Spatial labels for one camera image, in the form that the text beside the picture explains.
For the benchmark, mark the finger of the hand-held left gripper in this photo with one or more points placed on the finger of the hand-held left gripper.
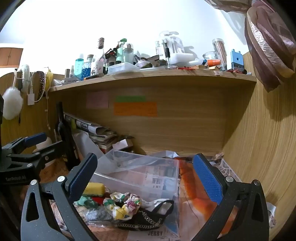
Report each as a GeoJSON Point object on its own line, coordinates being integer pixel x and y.
{"type": "Point", "coordinates": [49, 151]}
{"type": "Point", "coordinates": [35, 139]}

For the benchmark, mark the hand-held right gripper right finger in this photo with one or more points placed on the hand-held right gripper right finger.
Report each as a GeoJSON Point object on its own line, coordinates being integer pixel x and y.
{"type": "Point", "coordinates": [207, 179]}

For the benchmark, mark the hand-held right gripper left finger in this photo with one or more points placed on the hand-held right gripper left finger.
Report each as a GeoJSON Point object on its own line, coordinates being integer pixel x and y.
{"type": "Point", "coordinates": [81, 177]}

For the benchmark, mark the yellow sponge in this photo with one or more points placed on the yellow sponge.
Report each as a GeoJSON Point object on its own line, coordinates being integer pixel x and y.
{"type": "Point", "coordinates": [94, 188]}

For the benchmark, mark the orange cloth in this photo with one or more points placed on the orange cloth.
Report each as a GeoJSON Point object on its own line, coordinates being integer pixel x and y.
{"type": "Point", "coordinates": [196, 194]}

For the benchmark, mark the patterned paper sheet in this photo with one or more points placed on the patterned paper sheet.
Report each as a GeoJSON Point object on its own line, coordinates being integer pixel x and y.
{"type": "Point", "coordinates": [227, 168]}

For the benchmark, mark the tall black bottle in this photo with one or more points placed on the tall black bottle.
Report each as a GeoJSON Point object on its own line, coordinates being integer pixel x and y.
{"type": "Point", "coordinates": [64, 132]}

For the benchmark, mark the green patterned scrunchie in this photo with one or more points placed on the green patterned scrunchie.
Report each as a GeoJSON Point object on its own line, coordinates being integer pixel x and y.
{"type": "Point", "coordinates": [86, 201]}

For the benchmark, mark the red cloth piece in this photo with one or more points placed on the red cloth piece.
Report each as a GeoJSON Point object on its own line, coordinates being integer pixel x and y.
{"type": "Point", "coordinates": [98, 199]}

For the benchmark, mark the white charger plug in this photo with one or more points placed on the white charger plug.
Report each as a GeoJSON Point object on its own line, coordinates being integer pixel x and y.
{"type": "Point", "coordinates": [30, 99]}

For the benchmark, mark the grey mesh bag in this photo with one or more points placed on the grey mesh bag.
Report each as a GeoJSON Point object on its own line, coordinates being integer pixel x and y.
{"type": "Point", "coordinates": [98, 215]}

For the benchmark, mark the white fluffy puff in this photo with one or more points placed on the white fluffy puff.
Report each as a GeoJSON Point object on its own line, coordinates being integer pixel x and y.
{"type": "Point", "coordinates": [12, 103]}

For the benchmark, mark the stack of books and magazines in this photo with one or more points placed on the stack of books and magazines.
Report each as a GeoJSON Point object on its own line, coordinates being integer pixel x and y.
{"type": "Point", "coordinates": [99, 135]}

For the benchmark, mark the floral scrunchie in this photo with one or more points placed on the floral scrunchie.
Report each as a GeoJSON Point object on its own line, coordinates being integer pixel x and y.
{"type": "Point", "coordinates": [123, 206]}

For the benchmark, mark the lace patterned headband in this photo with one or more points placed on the lace patterned headband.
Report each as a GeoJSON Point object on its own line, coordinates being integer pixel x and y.
{"type": "Point", "coordinates": [41, 85]}

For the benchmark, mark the clear plastic storage bin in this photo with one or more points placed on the clear plastic storage bin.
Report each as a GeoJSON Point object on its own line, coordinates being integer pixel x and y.
{"type": "Point", "coordinates": [138, 172]}

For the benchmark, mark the yellow hair accessory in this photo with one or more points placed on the yellow hair accessory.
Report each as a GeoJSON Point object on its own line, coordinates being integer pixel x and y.
{"type": "Point", "coordinates": [49, 78]}

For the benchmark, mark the white fluffy headband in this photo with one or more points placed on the white fluffy headband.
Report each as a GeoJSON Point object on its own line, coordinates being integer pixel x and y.
{"type": "Point", "coordinates": [25, 73]}

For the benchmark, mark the pink sticky note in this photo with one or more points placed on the pink sticky note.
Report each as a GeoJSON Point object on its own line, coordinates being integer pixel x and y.
{"type": "Point", "coordinates": [97, 99]}

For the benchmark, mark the white crumpled paper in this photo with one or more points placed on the white crumpled paper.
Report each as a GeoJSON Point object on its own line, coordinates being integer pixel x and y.
{"type": "Point", "coordinates": [272, 214]}

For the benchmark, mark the small white spray bottle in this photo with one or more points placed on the small white spray bottle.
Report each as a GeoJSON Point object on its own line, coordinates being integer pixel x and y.
{"type": "Point", "coordinates": [72, 72]}

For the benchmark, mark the blue liquid bottle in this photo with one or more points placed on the blue liquid bottle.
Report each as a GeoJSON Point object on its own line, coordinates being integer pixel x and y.
{"type": "Point", "coordinates": [79, 67]}

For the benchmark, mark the orange sticky note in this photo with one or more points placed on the orange sticky note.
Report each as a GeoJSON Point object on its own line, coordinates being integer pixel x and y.
{"type": "Point", "coordinates": [135, 109]}

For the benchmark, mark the blue bead jar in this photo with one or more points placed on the blue bead jar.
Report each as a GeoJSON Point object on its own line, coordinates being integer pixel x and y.
{"type": "Point", "coordinates": [87, 67]}

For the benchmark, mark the green sticky note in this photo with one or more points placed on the green sticky note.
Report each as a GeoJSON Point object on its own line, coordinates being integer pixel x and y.
{"type": "Point", "coordinates": [130, 98]}

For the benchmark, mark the cork-stopped glass bottle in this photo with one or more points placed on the cork-stopped glass bottle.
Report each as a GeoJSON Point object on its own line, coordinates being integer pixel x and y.
{"type": "Point", "coordinates": [100, 49]}

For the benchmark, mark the clear flat plastic box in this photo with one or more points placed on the clear flat plastic box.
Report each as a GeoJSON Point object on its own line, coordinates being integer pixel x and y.
{"type": "Point", "coordinates": [123, 68]}

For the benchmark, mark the wooden shelf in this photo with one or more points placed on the wooden shelf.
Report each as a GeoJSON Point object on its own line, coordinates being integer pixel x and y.
{"type": "Point", "coordinates": [152, 77]}

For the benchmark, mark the orange-capped tube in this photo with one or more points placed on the orange-capped tube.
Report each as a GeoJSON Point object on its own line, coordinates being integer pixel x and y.
{"type": "Point", "coordinates": [213, 62]}

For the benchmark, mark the round glass jar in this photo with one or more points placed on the round glass jar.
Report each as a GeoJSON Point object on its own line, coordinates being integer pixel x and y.
{"type": "Point", "coordinates": [211, 57]}

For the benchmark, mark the green-capped pump bottle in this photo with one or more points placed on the green-capped pump bottle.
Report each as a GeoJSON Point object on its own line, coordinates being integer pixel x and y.
{"type": "Point", "coordinates": [121, 52]}

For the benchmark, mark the blue plastic box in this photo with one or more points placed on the blue plastic box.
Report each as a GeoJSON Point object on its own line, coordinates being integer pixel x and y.
{"type": "Point", "coordinates": [237, 60]}

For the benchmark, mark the clear silver-capped bottle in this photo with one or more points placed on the clear silver-capped bottle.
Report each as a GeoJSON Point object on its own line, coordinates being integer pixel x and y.
{"type": "Point", "coordinates": [128, 54]}

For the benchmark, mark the tall clear jar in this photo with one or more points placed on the tall clear jar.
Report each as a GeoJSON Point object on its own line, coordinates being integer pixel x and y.
{"type": "Point", "coordinates": [220, 52]}

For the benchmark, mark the white plastic organizer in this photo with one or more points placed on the white plastic organizer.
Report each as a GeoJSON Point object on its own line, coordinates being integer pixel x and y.
{"type": "Point", "coordinates": [174, 49]}

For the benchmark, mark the mauve fabric hat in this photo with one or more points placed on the mauve fabric hat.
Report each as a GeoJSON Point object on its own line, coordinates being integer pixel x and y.
{"type": "Point", "coordinates": [266, 46]}

